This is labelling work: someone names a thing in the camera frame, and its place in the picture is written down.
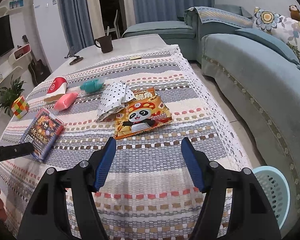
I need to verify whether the black television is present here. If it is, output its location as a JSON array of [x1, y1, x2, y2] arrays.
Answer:
[[0, 15, 14, 57]]

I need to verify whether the black guitar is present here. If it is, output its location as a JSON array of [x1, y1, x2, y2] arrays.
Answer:
[[21, 35, 52, 87]]

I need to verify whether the orange panda snack bag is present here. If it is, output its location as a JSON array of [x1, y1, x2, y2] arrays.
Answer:
[[114, 87, 172, 139]]

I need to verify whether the white tv shelf unit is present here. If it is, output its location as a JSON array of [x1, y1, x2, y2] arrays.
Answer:
[[0, 0, 33, 84]]

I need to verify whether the woven striped table cloth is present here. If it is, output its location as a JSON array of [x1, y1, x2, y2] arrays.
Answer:
[[0, 46, 251, 239]]

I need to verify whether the polka dot wrapper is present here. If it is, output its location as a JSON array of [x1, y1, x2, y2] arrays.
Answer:
[[96, 82, 135, 121]]

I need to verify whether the floral cushion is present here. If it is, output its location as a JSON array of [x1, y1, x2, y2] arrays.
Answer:
[[253, 7, 300, 61]]

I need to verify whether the brown monkey plush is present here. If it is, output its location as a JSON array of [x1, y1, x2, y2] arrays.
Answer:
[[289, 5, 300, 22]]

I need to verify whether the red white paper cup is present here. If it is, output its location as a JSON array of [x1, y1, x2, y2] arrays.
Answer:
[[44, 76, 68, 102]]

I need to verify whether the teal sofa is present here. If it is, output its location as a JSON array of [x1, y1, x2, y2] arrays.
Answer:
[[124, 5, 300, 233]]

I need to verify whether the rubik's cube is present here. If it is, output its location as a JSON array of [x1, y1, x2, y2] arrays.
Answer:
[[11, 95, 29, 119]]

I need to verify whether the white refrigerator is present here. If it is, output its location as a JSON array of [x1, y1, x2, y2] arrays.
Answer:
[[33, 0, 69, 72]]

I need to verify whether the green potted plant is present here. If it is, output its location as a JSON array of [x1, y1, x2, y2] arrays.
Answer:
[[0, 76, 25, 117]]

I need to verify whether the dark brown mug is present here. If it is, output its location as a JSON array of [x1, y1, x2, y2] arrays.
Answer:
[[94, 35, 113, 54]]

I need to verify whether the blue card box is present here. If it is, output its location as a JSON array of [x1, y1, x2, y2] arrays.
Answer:
[[20, 108, 64, 163]]

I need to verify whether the light blue trash basket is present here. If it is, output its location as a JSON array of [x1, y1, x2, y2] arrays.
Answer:
[[253, 166, 290, 229]]

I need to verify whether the pink wrapper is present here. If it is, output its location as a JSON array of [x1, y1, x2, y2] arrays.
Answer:
[[53, 92, 78, 112]]

